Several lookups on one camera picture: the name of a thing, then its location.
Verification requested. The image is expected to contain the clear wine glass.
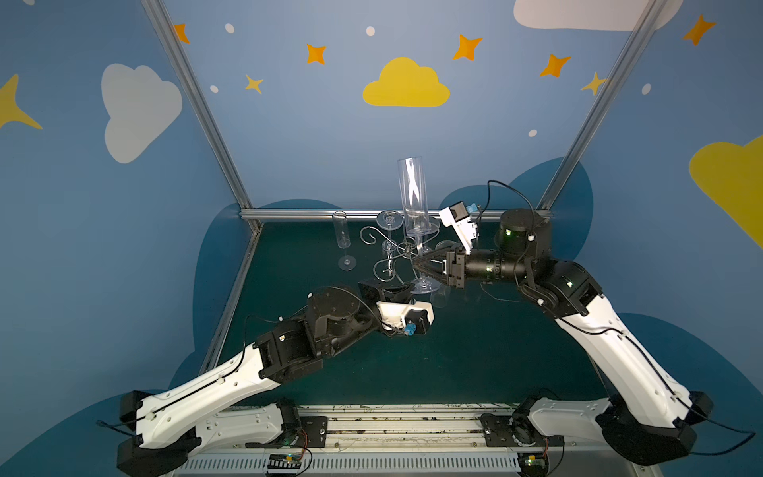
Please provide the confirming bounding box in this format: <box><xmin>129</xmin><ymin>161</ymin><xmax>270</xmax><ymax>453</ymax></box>
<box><xmin>429</xmin><ymin>285</ymin><xmax>452</xmax><ymax>309</ymax></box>
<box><xmin>332</xmin><ymin>211</ymin><xmax>357</xmax><ymax>271</ymax></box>
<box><xmin>397</xmin><ymin>157</ymin><xmax>437</xmax><ymax>262</ymax></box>
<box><xmin>376</xmin><ymin>210</ymin><xmax>405</xmax><ymax>238</ymax></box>

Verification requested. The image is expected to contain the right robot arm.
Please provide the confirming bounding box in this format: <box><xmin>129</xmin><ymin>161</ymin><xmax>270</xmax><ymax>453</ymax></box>
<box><xmin>413</xmin><ymin>203</ymin><xmax>713</xmax><ymax>466</ymax></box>

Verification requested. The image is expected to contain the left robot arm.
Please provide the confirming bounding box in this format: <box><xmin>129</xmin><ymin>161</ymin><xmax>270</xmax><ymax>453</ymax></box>
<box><xmin>116</xmin><ymin>281</ymin><xmax>434</xmax><ymax>476</ymax></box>

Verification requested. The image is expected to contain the chrome wine glass rack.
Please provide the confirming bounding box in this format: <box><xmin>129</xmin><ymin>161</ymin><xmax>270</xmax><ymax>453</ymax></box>
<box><xmin>360</xmin><ymin>220</ymin><xmax>441</xmax><ymax>295</ymax></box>

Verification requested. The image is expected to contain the green circuit board left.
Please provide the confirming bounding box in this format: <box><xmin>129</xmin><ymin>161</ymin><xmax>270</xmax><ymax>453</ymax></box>
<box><xmin>266</xmin><ymin>453</ymin><xmax>303</xmax><ymax>473</ymax></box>

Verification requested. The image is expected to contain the green circuit board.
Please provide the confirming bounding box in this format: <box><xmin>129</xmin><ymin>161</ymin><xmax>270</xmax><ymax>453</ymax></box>
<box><xmin>518</xmin><ymin>454</ymin><xmax>550</xmax><ymax>477</ymax></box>
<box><xmin>266</xmin><ymin>453</ymin><xmax>303</xmax><ymax>473</ymax></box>

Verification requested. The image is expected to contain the green circuit board right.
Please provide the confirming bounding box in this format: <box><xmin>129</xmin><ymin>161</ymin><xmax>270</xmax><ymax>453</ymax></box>
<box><xmin>518</xmin><ymin>454</ymin><xmax>550</xmax><ymax>477</ymax></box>

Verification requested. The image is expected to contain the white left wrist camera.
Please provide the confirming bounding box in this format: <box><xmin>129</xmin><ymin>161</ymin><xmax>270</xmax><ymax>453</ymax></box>
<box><xmin>377</xmin><ymin>301</ymin><xmax>434</xmax><ymax>337</ymax></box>

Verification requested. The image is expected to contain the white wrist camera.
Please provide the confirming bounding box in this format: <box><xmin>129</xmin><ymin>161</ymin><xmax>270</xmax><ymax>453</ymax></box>
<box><xmin>438</xmin><ymin>201</ymin><xmax>478</xmax><ymax>256</ymax></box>
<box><xmin>377</xmin><ymin>301</ymin><xmax>434</xmax><ymax>337</ymax></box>

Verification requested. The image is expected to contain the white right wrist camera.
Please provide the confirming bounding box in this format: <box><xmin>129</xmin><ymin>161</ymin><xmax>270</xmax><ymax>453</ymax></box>
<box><xmin>438</xmin><ymin>201</ymin><xmax>478</xmax><ymax>256</ymax></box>

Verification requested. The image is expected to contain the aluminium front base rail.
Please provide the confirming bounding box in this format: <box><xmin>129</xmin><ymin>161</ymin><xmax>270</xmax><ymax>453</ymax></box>
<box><xmin>174</xmin><ymin>403</ymin><xmax>661</xmax><ymax>476</ymax></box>

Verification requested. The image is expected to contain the aluminium back frame rail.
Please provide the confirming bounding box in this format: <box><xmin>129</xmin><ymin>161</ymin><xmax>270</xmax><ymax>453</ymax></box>
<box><xmin>239</xmin><ymin>207</ymin><xmax>552</xmax><ymax>223</ymax></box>

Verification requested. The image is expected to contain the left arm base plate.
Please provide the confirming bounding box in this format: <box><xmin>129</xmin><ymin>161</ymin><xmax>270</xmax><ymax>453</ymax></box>
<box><xmin>244</xmin><ymin>417</ymin><xmax>328</xmax><ymax>449</ymax></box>

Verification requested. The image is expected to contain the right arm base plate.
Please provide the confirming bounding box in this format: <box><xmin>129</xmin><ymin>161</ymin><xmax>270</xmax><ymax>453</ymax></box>
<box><xmin>479</xmin><ymin>413</ymin><xmax>564</xmax><ymax>448</ymax></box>

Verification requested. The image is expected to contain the aluminium left frame post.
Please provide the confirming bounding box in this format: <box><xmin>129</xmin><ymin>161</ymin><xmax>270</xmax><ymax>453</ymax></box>
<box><xmin>141</xmin><ymin>0</ymin><xmax>252</xmax><ymax>212</ymax></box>

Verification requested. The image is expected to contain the aluminium frame post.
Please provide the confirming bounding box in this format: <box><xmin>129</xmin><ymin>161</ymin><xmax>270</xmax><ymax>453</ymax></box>
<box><xmin>141</xmin><ymin>0</ymin><xmax>252</xmax><ymax>212</ymax></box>
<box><xmin>536</xmin><ymin>0</ymin><xmax>669</xmax><ymax>219</ymax></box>

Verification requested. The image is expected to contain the aluminium right frame post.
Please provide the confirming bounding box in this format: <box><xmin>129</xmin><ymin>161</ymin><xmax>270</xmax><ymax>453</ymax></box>
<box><xmin>536</xmin><ymin>0</ymin><xmax>669</xmax><ymax>219</ymax></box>

